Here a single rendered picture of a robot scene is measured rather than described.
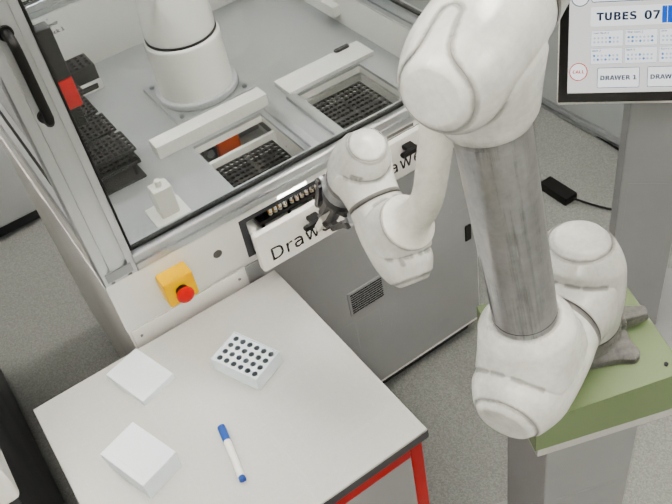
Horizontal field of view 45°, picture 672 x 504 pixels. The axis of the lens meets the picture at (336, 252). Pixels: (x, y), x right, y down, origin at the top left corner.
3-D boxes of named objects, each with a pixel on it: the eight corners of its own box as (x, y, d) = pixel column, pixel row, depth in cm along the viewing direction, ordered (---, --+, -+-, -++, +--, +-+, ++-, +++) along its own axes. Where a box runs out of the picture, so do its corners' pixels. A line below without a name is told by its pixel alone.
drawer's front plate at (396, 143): (453, 146, 210) (451, 111, 202) (362, 198, 201) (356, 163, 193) (448, 143, 211) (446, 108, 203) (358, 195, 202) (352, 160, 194)
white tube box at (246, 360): (282, 362, 175) (279, 351, 173) (259, 391, 171) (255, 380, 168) (238, 342, 181) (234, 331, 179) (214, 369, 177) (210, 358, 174)
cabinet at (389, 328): (485, 328, 271) (480, 132, 215) (216, 508, 238) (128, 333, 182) (326, 192, 332) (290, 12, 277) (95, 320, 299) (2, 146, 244)
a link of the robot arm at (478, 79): (605, 366, 141) (555, 471, 130) (517, 340, 150) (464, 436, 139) (570, -56, 89) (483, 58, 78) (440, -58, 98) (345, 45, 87)
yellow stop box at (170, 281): (201, 294, 182) (193, 272, 177) (173, 310, 180) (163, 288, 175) (191, 281, 185) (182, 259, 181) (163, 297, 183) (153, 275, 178)
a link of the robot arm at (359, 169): (313, 162, 155) (342, 224, 153) (328, 128, 140) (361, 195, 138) (363, 144, 158) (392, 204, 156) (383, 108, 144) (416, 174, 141)
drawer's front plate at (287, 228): (366, 214, 196) (361, 178, 189) (264, 272, 187) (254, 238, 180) (362, 210, 198) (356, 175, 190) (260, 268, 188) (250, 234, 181)
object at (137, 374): (175, 378, 176) (173, 373, 175) (145, 406, 172) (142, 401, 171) (138, 352, 183) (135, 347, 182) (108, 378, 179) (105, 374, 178)
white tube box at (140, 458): (183, 465, 160) (175, 451, 157) (151, 499, 156) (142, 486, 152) (140, 435, 167) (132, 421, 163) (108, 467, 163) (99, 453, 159)
